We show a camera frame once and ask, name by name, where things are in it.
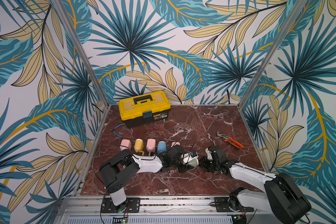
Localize green pencil sharpener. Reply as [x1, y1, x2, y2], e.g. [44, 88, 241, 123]
[188, 158, 199, 171]

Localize blue pencil sharpener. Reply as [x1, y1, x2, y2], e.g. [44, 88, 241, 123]
[157, 141, 167, 154]

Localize yellow pencil sharpener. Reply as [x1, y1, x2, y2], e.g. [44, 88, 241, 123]
[134, 139, 145, 156]

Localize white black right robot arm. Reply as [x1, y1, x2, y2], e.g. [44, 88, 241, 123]
[199, 146, 312, 224]

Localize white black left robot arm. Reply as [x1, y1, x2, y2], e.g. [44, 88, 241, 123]
[99, 145, 199, 207]

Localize yellow black toolbox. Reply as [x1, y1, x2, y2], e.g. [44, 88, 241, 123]
[118, 91, 171, 128]

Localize orange handled pliers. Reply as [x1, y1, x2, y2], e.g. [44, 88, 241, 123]
[217, 131, 244, 149]

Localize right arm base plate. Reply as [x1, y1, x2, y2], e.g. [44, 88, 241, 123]
[213, 197, 242, 212]

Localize blue handled cutters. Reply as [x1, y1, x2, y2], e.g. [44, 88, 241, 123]
[112, 123, 126, 138]

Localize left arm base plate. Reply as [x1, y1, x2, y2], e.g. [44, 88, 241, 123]
[100, 197, 141, 214]

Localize aluminium front rail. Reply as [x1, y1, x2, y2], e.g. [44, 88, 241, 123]
[54, 195, 279, 224]

